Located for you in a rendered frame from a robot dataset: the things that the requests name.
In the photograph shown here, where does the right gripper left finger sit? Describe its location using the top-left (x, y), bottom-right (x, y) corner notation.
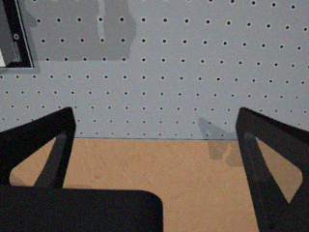
top-left (0, 107), bottom-right (76, 188)

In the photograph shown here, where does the grey flat base plate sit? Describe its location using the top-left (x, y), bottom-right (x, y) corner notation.
top-left (0, 0), bottom-right (309, 141)

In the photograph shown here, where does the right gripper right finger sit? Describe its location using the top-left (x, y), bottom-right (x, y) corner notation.
top-left (236, 107), bottom-right (309, 232)

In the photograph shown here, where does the white grid rack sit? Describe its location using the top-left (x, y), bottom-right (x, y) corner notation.
top-left (0, 0), bottom-right (16, 67)

